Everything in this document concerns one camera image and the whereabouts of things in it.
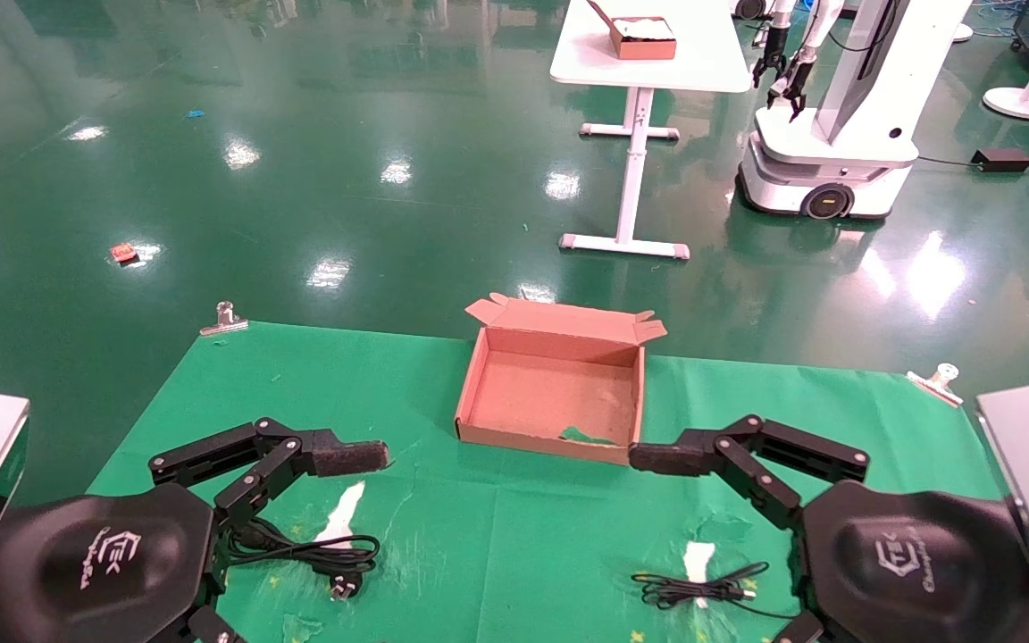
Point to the white round floor base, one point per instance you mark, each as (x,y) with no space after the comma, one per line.
(963,32)

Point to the open brown cardboard box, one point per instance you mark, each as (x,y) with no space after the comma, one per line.
(550,397)

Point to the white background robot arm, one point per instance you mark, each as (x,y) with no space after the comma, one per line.
(823,22)
(781,11)

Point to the black power adapter brick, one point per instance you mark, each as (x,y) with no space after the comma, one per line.
(1000,160)

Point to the silver binder clip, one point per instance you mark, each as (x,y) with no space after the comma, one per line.
(225,321)
(936,382)

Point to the white wheeled background robot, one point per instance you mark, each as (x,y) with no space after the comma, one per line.
(836,161)

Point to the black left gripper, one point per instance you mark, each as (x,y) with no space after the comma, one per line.
(104,563)

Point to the white crumpled packing material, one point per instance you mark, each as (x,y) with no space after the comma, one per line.
(644,27)

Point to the white pedestal table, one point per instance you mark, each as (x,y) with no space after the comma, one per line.
(648,67)

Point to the black background robot gripper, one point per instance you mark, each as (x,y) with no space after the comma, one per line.
(772,55)
(796,85)

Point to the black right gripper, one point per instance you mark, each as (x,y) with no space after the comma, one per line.
(916,572)

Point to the small brown cardboard box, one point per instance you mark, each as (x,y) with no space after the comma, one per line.
(644,46)

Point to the small red floor item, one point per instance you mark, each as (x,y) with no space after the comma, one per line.
(123,253)

